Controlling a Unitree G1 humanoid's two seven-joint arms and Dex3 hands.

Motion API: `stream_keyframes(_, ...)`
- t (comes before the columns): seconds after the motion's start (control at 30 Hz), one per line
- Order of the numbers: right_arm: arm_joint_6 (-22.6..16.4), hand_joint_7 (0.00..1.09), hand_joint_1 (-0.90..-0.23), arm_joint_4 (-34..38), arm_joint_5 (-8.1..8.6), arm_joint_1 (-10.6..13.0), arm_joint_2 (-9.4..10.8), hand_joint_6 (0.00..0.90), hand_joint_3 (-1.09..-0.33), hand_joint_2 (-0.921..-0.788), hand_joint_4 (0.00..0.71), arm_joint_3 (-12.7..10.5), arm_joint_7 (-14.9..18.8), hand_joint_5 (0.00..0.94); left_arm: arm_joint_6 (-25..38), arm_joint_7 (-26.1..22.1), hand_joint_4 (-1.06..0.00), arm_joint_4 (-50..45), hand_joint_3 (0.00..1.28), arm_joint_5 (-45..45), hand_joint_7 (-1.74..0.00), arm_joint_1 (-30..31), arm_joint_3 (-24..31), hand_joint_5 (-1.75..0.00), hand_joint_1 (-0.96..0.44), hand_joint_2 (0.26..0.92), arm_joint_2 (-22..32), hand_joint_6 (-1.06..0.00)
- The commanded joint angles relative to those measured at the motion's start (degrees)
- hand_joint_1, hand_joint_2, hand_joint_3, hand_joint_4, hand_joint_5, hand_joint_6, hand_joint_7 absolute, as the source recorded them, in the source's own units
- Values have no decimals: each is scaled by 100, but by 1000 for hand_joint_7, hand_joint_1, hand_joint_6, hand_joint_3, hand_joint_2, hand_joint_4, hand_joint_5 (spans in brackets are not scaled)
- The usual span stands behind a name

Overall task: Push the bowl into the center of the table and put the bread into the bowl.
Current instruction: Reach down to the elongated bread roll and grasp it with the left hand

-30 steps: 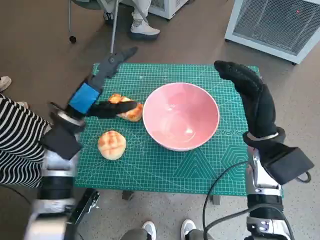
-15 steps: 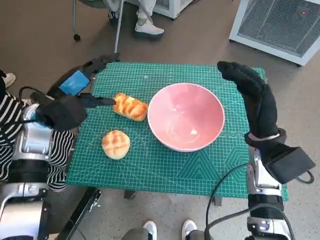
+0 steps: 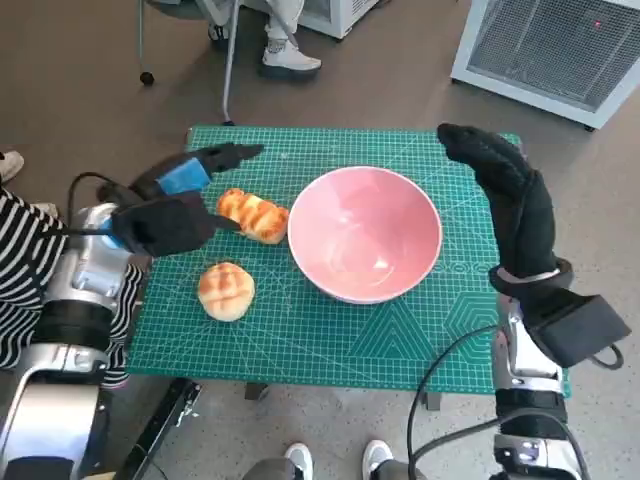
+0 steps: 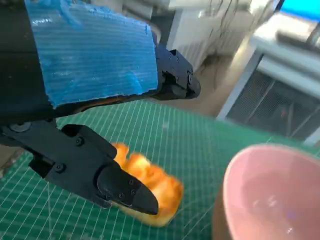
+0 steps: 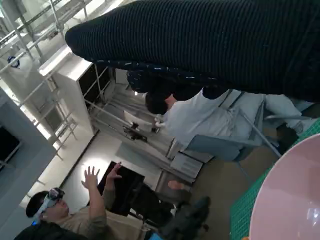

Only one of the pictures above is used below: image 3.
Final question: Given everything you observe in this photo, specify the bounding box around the pink bowl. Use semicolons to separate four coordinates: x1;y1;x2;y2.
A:
287;166;444;305

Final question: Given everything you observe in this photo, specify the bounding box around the person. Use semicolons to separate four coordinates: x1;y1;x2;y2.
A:
207;0;322;79
0;149;146;389
242;438;416;480

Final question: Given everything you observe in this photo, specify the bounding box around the round toy bread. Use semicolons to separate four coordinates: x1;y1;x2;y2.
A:
197;261;256;321

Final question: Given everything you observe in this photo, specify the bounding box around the white mesh-front cabinet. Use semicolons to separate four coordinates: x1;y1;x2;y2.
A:
449;0;640;132

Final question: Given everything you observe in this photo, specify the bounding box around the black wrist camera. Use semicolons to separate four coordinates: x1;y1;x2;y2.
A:
110;194;216;259
519;287;632;370

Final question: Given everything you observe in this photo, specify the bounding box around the black metal stand bar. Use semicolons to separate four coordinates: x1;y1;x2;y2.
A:
117;378;204;480

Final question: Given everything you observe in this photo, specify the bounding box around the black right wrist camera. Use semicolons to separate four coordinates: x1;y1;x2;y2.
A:
519;287;632;370

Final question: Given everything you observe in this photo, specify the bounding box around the grey chair with metal legs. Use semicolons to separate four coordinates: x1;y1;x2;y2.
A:
137;0;241;126

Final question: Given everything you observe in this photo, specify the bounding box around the long braided toy bread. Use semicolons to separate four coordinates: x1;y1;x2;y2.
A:
215;188;291;245

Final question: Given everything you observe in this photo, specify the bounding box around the gloved right robot hand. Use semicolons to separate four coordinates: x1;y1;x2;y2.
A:
436;123;559;281

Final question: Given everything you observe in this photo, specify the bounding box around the green cutting mat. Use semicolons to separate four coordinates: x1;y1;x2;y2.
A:
122;124;571;396

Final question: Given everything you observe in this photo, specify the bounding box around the white grille appliance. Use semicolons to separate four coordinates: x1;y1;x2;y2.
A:
294;0;381;41

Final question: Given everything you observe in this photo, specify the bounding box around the bare left robot hand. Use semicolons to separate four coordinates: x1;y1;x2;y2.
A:
132;143;266;234

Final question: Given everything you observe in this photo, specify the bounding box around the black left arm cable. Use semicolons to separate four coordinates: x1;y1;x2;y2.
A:
66;172;126;236

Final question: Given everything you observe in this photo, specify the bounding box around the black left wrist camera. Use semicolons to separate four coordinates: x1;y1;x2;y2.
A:
110;194;216;259

